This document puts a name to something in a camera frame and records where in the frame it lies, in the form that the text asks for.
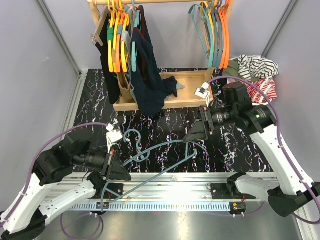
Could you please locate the black white striped tank top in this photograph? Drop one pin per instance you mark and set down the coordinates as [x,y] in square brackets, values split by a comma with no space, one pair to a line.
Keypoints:
[256,66]

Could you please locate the yellow hanger left group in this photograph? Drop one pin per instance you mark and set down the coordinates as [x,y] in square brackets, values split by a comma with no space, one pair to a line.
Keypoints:
[113,7]

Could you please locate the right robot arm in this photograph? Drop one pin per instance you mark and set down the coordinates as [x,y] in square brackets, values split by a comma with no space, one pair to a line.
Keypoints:
[294,188]

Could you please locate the wooden clothes rack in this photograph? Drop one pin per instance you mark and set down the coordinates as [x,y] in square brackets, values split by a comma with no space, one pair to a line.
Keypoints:
[190,79]

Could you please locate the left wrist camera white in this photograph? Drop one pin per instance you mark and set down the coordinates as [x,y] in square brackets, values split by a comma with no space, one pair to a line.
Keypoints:
[112,136]

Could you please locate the red striped tank top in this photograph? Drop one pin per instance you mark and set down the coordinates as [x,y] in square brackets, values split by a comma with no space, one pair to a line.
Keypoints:
[267,86]

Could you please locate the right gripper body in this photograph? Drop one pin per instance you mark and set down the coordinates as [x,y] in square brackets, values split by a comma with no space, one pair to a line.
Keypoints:
[208,119]

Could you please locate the tan garment on rack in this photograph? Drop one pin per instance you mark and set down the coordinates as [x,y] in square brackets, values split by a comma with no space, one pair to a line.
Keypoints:
[126,89]

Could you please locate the aluminium rail base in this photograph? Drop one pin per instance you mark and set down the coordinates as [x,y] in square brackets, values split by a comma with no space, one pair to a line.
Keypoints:
[169,192]

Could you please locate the teal hanger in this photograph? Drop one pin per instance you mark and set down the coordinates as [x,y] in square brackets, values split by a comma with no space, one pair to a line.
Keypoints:
[195,14]

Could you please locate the olive green shirt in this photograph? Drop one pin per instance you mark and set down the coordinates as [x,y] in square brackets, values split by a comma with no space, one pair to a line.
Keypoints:
[232,69]

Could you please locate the black marble mat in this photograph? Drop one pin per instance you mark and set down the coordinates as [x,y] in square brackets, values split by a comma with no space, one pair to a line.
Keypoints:
[231,149]

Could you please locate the blue grey hanger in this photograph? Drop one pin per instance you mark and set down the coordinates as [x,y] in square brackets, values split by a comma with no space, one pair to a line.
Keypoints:
[154,155]

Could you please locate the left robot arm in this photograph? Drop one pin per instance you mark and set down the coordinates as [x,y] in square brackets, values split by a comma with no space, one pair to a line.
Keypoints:
[33,214]

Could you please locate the black garment on rack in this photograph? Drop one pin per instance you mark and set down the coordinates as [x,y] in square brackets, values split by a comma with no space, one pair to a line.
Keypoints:
[110,80]

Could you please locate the navy garment on rack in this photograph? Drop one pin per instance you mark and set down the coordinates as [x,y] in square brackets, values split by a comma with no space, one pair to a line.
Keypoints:
[150,90]

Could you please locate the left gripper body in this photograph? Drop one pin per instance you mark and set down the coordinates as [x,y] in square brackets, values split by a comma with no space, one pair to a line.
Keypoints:
[110,158]

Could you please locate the orange empty hanger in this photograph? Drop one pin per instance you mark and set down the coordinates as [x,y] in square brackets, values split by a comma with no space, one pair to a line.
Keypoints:
[222,13]

